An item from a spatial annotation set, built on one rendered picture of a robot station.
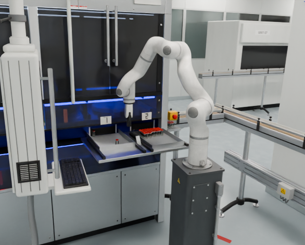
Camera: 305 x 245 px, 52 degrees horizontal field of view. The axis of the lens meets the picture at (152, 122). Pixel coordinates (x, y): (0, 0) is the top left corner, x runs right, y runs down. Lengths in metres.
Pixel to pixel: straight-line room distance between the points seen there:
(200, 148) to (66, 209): 1.19
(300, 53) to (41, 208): 2.61
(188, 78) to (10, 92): 0.97
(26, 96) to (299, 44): 2.47
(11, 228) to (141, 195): 1.03
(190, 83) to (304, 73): 1.57
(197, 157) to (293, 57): 1.70
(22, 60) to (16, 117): 0.28
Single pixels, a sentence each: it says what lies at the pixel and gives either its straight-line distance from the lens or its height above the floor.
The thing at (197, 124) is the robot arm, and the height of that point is 1.15.
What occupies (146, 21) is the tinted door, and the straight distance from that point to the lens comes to 2.40.
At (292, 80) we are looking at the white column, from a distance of 3.30.
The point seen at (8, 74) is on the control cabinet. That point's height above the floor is 1.45.
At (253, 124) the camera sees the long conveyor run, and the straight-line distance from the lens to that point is 2.80.
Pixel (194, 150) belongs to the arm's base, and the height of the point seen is 0.97.
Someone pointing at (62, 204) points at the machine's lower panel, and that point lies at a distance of 2.53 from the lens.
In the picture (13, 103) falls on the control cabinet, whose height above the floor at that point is 1.31.
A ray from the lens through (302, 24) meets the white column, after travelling 3.26.
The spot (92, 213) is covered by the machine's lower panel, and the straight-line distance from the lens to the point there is 2.64.
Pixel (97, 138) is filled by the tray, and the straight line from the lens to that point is 2.39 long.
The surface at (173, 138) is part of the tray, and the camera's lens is 2.39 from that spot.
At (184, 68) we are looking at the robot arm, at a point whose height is 1.46.
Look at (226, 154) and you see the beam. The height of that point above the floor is 0.52.
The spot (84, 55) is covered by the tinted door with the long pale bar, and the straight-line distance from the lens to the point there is 2.24.
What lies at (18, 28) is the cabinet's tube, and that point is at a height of 1.67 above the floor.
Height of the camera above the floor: 1.66
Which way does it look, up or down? 16 degrees down
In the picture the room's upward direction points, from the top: 1 degrees clockwise
